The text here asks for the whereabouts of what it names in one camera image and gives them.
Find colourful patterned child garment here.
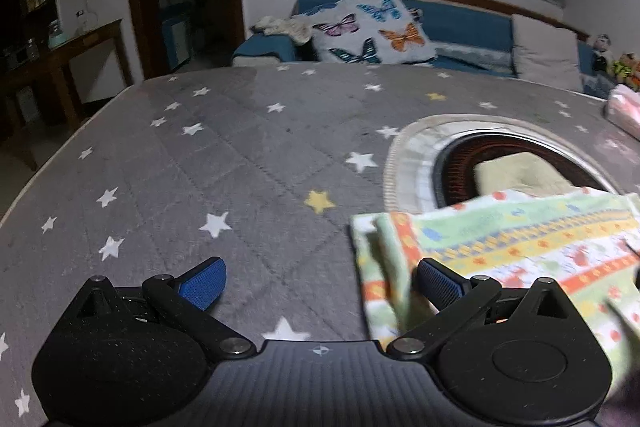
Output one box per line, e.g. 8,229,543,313
350,187,639,388

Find round table heater opening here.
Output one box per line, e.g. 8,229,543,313
383,114,624,213

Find grey star tablecloth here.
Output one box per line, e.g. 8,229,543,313
1,64,639,426

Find pink tissue pack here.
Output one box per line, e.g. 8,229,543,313
604,84,640,140

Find beige cushion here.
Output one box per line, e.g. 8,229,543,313
512,14,582,91

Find blue sofa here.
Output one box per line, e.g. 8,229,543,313
232,0,616,98

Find dark wooden side table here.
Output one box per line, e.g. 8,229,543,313
29,18,136,134

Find panda plush toy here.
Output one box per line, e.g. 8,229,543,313
591,34,614,75

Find butterfly print pillow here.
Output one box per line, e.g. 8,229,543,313
297,0,437,65

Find colourful plush toys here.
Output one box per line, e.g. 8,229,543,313
612,53,640,92

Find crumpled beige cloth on sofa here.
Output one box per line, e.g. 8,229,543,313
252,16,312,46

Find dark shelf cabinet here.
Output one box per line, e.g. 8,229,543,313
0,0,61,118

